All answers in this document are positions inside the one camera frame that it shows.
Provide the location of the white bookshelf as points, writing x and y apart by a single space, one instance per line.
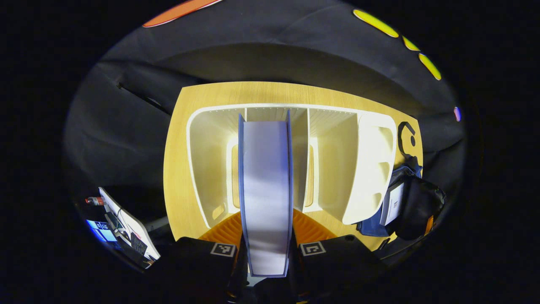
371 169

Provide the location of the red capped bottle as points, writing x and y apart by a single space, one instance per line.
93 201

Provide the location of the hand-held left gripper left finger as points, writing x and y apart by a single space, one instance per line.
202 261

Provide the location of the computer monitor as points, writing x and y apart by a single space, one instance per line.
101 230

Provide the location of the white book blue cover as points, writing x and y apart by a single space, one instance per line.
265 190

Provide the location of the blue schoolbag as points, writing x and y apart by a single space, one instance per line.
422 202

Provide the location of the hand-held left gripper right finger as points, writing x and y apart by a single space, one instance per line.
337 261

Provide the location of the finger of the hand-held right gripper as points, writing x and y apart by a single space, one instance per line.
429 223

